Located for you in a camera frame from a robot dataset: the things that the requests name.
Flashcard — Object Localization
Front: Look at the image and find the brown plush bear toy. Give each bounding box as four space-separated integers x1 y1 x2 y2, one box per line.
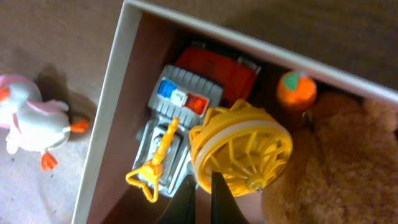
262 83 397 223

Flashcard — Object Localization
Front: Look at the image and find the grey orange toy car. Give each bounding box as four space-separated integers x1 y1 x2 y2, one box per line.
126 41 262 203

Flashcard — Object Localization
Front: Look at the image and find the yellow round fan toy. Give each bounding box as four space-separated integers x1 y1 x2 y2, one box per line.
189 100 293 197

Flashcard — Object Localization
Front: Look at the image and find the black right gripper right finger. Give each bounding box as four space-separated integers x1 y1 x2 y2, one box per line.
211 172 249 224

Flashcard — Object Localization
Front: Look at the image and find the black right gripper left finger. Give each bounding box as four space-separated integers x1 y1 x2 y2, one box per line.
156 175 196 224

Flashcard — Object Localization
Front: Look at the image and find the white cardboard box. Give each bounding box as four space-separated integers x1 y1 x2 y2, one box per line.
72 1 397 223

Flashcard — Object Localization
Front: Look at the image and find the white pink duck toy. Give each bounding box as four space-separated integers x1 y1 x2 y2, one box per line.
1 75 88 172

